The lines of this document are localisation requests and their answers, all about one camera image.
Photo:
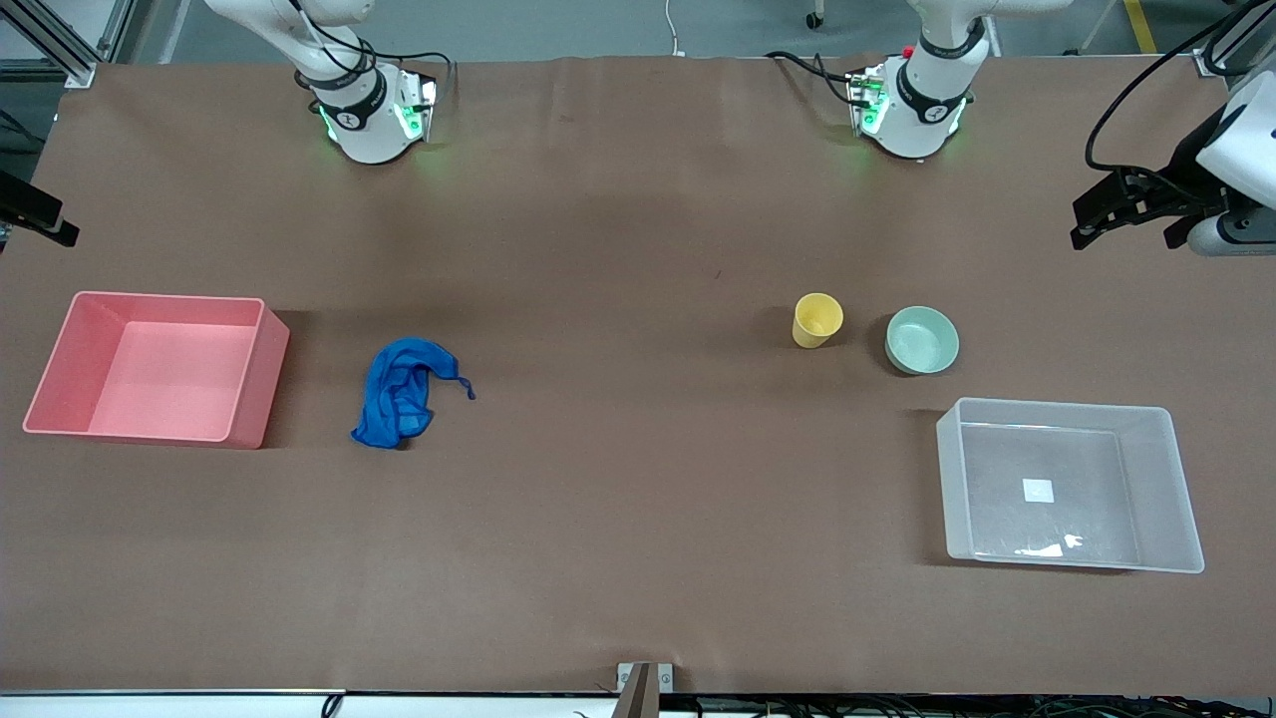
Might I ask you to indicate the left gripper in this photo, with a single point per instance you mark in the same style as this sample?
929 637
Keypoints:
1183 165

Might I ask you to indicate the mint green bowl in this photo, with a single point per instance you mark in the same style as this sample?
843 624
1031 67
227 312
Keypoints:
922 344

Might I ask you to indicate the yellow plastic cup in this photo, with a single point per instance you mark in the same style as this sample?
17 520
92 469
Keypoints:
817 319

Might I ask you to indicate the blue cloth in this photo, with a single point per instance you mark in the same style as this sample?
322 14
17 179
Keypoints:
399 394

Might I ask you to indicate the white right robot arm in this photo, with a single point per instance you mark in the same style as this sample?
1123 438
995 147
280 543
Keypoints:
361 125

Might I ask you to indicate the pink plastic box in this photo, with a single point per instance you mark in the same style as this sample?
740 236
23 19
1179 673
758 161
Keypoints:
159 379

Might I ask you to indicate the clear plastic box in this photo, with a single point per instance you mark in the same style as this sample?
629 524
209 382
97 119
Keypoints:
1057 529

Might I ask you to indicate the green-lit left base connector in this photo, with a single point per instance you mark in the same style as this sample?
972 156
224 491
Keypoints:
869 100

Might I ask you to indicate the green-lit base connector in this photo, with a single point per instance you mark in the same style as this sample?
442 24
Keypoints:
417 108
869 100

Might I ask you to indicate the white square label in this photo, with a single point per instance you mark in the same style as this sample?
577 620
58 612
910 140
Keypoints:
1038 491

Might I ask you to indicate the black caster wheel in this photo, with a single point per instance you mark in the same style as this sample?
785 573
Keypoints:
815 19

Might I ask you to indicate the green-lit right base connector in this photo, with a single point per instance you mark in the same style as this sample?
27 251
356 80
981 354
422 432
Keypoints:
417 108

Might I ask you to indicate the brown table cover sheet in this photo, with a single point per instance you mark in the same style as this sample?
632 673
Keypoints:
598 449

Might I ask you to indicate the aluminium frame profile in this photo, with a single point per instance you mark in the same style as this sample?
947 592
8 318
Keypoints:
60 50

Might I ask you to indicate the aluminium frame corner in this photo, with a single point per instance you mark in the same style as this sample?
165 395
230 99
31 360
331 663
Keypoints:
1211 62

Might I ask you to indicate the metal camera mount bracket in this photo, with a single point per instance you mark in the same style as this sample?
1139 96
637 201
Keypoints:
638 693

